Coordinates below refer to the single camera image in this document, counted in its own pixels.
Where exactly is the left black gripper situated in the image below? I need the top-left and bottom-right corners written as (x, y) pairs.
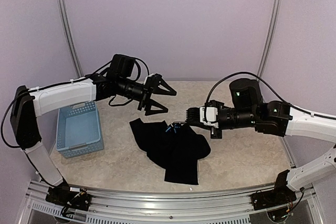
top-left (118, 76), bottom-right (177, 116)

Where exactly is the black garment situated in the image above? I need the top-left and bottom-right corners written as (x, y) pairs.
top-left (130, 118), bottom-right (211, 185)

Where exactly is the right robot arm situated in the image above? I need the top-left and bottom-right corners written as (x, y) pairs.
top-left (184, 78), bottom-right (335, 205)

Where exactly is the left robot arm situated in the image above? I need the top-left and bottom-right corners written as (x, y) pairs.
top-left (4, 54), bottom-right (176, 206)

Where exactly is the blue plastic basket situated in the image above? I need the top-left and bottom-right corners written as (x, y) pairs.
top-left (56, 101), bottom-right (104, 158)

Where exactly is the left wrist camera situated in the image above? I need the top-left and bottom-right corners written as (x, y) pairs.
top-left (143, 73), bottom-right (161, 85)

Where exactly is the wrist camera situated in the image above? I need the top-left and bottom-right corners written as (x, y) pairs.
top-left (143, 73), bottom-right (161, 85)
top-left (185, 106), bottom-right (211, 127)

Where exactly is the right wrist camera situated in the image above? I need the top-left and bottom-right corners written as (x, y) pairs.
top-left (185, 106), bottom-right (211, 127)

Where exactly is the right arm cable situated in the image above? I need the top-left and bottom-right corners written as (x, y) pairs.
top-left (204, 71), bottom-right (336, 120)

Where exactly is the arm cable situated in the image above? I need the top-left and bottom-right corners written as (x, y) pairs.
top-left (4, 57), bottom-right (150, 148)
top-left (204, 71), bottom-right (336, 120)

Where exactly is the aluminium front rail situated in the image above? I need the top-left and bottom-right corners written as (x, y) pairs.
top-left (16, 181), bottom-right (323, 223)

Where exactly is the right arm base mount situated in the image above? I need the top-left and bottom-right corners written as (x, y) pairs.
top-left (250, 184), bottom-right (305, 223)

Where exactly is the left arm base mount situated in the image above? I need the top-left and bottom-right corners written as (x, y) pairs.
top-left (45, 181), bottom-right (92, 218)

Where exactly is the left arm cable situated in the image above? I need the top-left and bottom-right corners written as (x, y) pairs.
top-left (4, 57), bottom-right (150, 148)

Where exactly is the left aluminium corner post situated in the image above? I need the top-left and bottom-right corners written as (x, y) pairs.
top-left (57, 0), bottom-right (83, 78)

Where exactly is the aluminium corner post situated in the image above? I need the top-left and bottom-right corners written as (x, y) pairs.
top-left (57, 0), bottom-right (83, 78)
top-left (257, 0), bottom-right (281, 77)

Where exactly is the right aluminium corner post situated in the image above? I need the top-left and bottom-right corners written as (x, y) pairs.
top-left (257, 0), bottom-right (281, 77)

